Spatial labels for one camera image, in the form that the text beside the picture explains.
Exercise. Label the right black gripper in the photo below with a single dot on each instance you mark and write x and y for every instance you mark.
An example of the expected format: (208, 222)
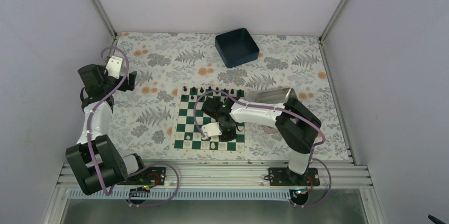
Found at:
(231, 136)

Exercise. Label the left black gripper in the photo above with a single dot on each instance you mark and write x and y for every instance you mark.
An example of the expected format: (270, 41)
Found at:
(130, 86)

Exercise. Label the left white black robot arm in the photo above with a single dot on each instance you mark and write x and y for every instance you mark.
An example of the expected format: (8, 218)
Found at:
(94, 160)

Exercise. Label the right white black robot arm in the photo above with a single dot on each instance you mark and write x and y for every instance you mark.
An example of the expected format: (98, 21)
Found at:
(297, 125)

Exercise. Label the green white chess board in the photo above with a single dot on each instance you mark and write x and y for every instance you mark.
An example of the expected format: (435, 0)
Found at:
(189, 117)

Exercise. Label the floral patterned table mat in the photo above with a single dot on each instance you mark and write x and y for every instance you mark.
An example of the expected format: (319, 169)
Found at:
(143, 120)

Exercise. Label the metal tray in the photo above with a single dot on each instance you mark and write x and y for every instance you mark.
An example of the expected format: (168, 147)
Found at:
(274, 96)

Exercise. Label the dark blue square bin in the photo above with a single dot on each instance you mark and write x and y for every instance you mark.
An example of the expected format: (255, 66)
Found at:
(236, 47)

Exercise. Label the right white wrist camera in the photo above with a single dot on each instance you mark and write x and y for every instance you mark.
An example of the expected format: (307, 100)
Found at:
(210, 130)

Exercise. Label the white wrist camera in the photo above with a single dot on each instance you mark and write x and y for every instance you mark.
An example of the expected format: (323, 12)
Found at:
(113, 66)
(210, 130)

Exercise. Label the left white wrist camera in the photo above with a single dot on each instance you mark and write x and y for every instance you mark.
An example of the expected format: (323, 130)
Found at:
(113, 66)

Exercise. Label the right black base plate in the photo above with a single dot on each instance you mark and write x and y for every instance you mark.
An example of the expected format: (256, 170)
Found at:
(282, 176)

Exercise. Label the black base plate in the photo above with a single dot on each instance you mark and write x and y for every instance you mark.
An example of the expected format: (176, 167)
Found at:
(150, 177)
(282, 176)

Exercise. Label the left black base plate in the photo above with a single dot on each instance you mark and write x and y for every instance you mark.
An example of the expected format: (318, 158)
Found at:
(150, 177)

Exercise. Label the aluminium rail frame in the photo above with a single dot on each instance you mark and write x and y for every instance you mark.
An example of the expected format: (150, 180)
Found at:
(224, 192)

